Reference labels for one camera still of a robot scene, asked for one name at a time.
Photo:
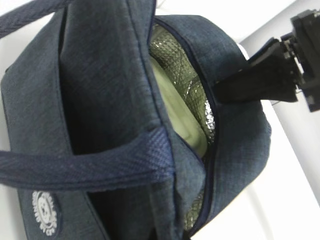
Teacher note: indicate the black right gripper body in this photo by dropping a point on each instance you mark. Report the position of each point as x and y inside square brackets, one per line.
[303, 44]

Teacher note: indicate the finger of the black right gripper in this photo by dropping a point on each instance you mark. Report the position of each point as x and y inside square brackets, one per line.
[271, 74]

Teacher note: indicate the green lidded glass container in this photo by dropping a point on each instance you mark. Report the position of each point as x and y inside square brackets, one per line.
[182, 120]

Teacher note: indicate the navy blue lunch bag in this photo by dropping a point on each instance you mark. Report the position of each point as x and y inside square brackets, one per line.
[93, 154]

